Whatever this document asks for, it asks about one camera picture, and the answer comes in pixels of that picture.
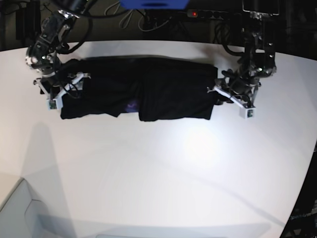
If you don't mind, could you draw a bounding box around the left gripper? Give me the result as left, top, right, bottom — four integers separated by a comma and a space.
207, 75, 262, 109

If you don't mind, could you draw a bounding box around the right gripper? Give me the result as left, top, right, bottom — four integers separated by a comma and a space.
33, 72, 91, 101

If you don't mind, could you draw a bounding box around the black graphic t-shirt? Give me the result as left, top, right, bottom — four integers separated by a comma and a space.
58, 57, 218, 121

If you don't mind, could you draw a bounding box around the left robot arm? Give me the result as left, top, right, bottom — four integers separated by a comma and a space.
213, 0, 279, 109

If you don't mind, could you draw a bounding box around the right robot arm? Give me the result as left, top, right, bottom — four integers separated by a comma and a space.
26, 0, 128, 101

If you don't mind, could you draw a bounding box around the black box on floor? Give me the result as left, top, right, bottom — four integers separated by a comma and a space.
15, 1, 41, 42

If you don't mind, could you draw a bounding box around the black power strip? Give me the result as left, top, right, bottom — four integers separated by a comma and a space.
184, 9, 242, 21

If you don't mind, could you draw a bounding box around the blue box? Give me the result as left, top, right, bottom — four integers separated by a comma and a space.
119, 0, 189, 9

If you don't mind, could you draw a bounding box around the white tray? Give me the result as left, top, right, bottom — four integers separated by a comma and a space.
0, 178, 46, 238

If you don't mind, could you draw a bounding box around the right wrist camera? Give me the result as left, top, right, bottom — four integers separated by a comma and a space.
47, 98, 63, 110

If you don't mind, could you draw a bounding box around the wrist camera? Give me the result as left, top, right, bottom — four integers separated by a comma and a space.
47, 98, 63, 110
239, 107, 256, 119

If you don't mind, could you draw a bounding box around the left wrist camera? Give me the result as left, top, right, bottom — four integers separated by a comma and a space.
239, 107, 256, 119

